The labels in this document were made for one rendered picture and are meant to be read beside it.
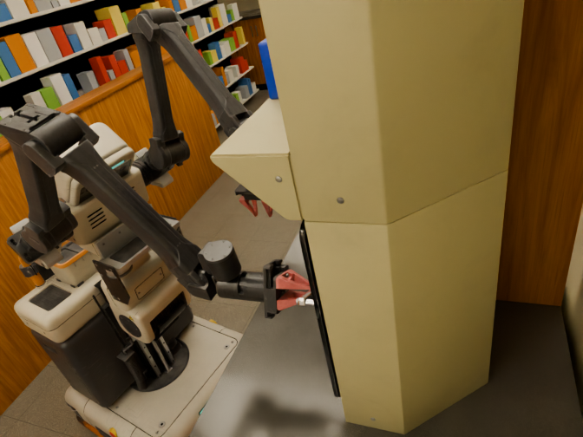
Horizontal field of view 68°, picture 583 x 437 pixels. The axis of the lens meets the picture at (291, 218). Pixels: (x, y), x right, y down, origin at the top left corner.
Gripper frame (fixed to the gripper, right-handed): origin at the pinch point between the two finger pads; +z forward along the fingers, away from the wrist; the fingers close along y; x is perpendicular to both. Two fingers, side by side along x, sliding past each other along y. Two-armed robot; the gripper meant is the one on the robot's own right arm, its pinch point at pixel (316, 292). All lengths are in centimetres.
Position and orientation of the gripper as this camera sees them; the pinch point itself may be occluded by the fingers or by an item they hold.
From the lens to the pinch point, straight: 81.4
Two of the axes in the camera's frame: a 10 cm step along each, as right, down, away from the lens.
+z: 9.4, 0.3, -3.5
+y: -0.2, -9.9, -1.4
